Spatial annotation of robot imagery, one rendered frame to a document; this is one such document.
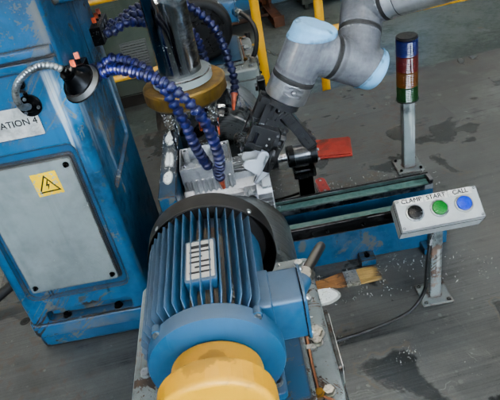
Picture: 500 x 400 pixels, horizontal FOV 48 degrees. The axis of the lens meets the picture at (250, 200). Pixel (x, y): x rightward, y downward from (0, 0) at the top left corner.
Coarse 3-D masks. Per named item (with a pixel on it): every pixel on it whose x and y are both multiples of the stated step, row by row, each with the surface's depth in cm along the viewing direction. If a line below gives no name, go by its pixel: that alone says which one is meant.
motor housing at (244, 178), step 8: (240, 160) 133; (240, 168) 130; (240, 176) 130; (248, 176) 130; (240, 184) 130; (248, 184) 130; (256, 184) 130; (208, 192) 130; (216, 192) 130; (224, 192) 130; (232, 192) 130; (240, 192) 129; (264, 192) 129; (272, 192) 129; (264, 200) 129; (272, 200) 128
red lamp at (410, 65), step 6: (396, 60) 153; (402, 60) 151; (408, 60) 150; (414, 60) 151; (396, 66) 154; (402, 66) 152; (408, 66) 151; (414, 66) 152; (402, 72) 153; (408, 72) 152
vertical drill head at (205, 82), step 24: (144, 0) 106; (168, 0) 106; (168, 24) 108; (168, 48) 111; (192, 48) 113; (168, 72) 114; (192, 72) 115; (216, 72) 120; (144, 96) 117; (192, 96) 112; (216, 96) 116; (168, 120) 119; (216, 120) 121
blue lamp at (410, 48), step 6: (396, 42) 150; (402, 42) 148; (408, 42) 147; (414, 42) 148; (396, 48) 151; (402, 48) 149; (408, 48) 148; (414, 48) 149; (396, 54) 152; (402, 54) 150; (408, 54) 149; (414, 54) 150
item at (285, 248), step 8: (248, 200) 110; (256, 200) 112; (264, 208) 110; (272, 208) 113; (272, 216) 110; (280, 216) 113; (272, 224) 107; (280, 224) 110; (272, 232) 105; (280, 232) 107; (288, 232) 112; (280, 240) 104; (288, 240) 108; (280, 248) 102; (288, 248) 105; (280, 256) 100; (288, 256) 102; (296, 256) 108
